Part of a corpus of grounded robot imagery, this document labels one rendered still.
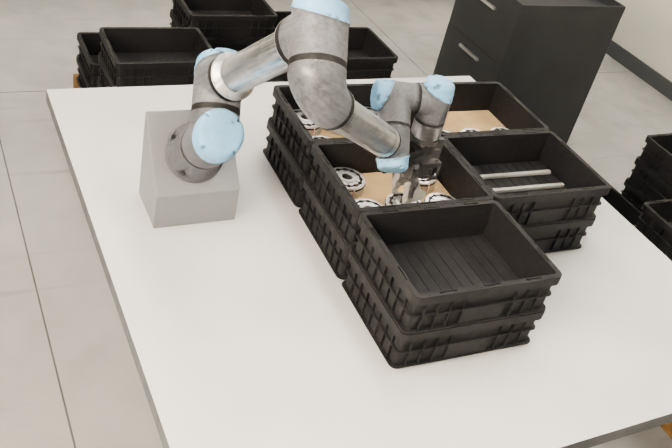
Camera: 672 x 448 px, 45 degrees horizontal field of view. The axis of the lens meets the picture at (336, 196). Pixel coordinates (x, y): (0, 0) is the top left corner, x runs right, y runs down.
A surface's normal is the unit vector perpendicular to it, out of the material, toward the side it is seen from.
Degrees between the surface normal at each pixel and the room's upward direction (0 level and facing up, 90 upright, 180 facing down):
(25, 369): 0
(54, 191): 0
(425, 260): 0
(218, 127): 52
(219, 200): 90
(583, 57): 90
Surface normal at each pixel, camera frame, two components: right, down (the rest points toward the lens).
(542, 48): 0.42, 0.59
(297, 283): 0.20, -0.80
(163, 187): 0.43, -0.15
